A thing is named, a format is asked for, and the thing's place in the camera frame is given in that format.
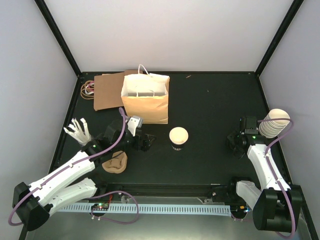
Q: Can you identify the cardboard cup carrier stack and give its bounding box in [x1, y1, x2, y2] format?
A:
[102, 151, 128, 174]

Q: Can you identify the yellow paper takeout bag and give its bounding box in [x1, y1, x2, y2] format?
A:
[121, 64, 170, 124]

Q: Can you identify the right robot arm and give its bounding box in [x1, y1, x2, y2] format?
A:
[226, 108, 303, 236]

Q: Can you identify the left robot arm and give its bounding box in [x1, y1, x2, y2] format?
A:
[8, 116, 156, 231]

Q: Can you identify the stack of paper cups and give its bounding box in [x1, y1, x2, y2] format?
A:
[258, 108, 290, 139]

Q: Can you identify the cup of wrapped straws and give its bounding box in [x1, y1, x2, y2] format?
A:
[63, 118, 93, 146]

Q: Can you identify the brown flat paper bag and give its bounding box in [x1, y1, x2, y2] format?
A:
[80, 72, 125, 111]

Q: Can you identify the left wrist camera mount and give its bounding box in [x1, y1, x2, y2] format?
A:
[126, 115, 143, 137]

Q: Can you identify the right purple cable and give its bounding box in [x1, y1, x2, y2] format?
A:
[257, 118, 297, 239]

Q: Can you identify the purple cable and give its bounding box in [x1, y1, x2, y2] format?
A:
[8, 106, 127, 226]
[257, 118, 297, 239]

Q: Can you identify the white slotted cable duct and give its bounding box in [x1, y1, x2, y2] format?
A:
[59, 202, 231, 217]

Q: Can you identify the black frame post left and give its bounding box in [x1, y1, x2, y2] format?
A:
[34, 0, 82, 77]

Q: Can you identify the black frame post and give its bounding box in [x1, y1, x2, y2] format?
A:
[255, 0, 304, 77]
[34, 0, 82, 77]

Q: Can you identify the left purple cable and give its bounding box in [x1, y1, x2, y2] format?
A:
[8, 106, 127, 226]

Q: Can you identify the black frame post right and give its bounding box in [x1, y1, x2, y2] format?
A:
[255, 0, 304, 77]

